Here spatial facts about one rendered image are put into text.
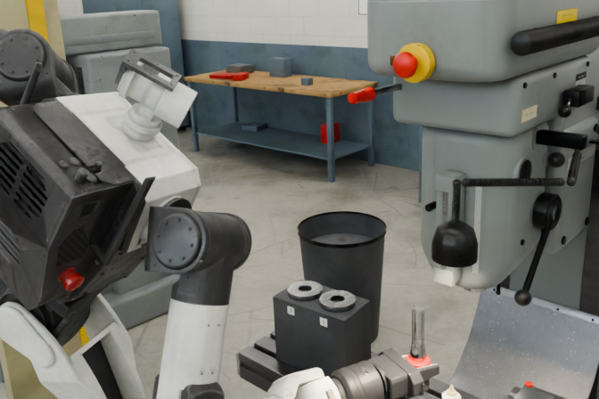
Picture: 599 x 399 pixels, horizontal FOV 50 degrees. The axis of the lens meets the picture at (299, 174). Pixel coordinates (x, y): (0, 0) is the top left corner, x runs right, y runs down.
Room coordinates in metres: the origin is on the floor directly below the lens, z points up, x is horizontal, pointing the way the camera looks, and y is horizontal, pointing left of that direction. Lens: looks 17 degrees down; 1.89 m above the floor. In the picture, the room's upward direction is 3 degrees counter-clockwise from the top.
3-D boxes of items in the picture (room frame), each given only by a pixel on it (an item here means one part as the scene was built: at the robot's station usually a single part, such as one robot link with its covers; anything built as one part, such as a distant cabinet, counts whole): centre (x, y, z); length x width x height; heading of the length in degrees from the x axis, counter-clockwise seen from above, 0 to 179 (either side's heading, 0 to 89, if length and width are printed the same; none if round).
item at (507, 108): (1.19, -0.37, 1.68); 0.34 x 0.24 x 0.10; 137
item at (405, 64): (0.97, -0.17, 1.76); 0.04 x 0.03 x 0.04; 47
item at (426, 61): (0.99, -0.19, 1.76); 0.06 x 0.02 x 0.06; 47
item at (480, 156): (1.16, -0.35, 1.47); 0.21 x 0.19 x 0.32; 47
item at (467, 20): (1.17, -0.35, 1.81); 0.47 x 0.26 x 0.16; 137
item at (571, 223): (1.30, -0.48, 1.47); 0.24 x 0.19 x 0.26; 47
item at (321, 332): (1.43, -0.04, 1.04); 0.22 x 0.12 x 0.20; 52
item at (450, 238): (0.93, -0.24, 1.48); 0.07 x 0.07 x 0.06
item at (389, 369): (1.05, -0.14, 1.14); 0.13 x 0.12 x 0.10; 27
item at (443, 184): (1.08, -0.27, 1.44); 0.04 x 0.04 x 0.21; 47
